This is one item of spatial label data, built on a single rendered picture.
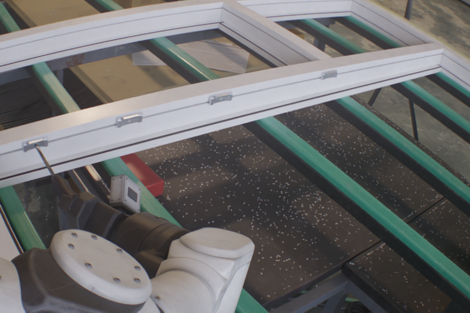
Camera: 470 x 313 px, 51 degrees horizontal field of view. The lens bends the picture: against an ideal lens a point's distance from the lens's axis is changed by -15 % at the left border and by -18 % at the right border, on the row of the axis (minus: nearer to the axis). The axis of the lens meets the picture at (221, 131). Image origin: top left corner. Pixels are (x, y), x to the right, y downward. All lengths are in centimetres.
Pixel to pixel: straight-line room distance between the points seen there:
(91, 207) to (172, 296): 28
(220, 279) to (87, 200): 23
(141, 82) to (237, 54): 39
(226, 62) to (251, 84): 77
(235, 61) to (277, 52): 51
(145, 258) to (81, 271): 26
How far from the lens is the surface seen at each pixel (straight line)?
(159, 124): 103
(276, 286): 118
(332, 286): 125
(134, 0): 220
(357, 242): 134
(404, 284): 128
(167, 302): 44
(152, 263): 60
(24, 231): 84
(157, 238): 63
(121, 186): 73
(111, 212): 68
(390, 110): 335
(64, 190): 80
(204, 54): 191
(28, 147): 92
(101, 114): 97
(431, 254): 94
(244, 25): 149
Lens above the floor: 144
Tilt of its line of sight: 32 degrees down
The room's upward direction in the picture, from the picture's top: 9 degrees clockwise
